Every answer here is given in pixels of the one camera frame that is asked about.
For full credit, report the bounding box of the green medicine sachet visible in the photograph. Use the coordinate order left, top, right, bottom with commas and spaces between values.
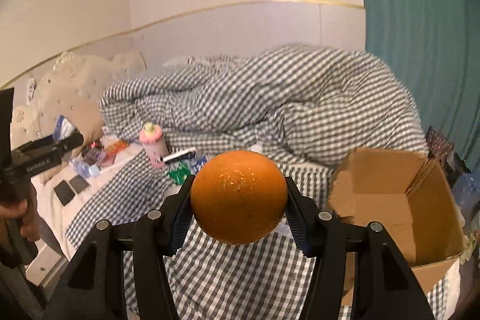
168, 162, 192, 185

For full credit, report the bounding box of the black white device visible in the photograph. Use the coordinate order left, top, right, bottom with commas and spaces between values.
161, 147, 197, 165

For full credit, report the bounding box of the orange fruit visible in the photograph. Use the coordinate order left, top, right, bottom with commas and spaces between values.
190, 150, 288, 245

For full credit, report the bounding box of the person's left hand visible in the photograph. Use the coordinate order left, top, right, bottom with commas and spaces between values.
1, 184, 41, 242

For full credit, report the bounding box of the light blue small bottle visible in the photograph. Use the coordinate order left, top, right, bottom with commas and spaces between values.
69, 157, 100, 179

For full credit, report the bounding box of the black square pouch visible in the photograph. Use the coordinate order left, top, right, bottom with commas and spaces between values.
69, 175, 89, 194

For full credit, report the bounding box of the pink flat packet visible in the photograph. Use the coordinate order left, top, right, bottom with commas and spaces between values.
82, 148, 116, 168

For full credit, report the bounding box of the cream tufted headboard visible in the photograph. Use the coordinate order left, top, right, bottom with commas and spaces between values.
10, 50, 146, 149

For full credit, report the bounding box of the red orange snack packet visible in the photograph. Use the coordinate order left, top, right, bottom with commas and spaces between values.
103, 140, 129, 155

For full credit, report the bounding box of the brown cardboard box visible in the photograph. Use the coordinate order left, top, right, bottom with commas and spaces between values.
328, 149, 463, 293

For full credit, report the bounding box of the pink kids water bottle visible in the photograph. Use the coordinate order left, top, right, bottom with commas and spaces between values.
139, 123, 169, 168

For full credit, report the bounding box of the dark floral bag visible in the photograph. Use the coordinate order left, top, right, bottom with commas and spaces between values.
425, 126, 455, 169

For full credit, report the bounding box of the small plastic water bottle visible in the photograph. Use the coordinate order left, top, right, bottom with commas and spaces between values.
188, 156, 208, 175

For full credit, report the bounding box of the grey gingham duvet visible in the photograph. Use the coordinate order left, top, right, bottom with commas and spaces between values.
99, 44, 428, 167

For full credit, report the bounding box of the teal curtain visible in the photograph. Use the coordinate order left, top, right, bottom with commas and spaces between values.
364, 0, 479, 170

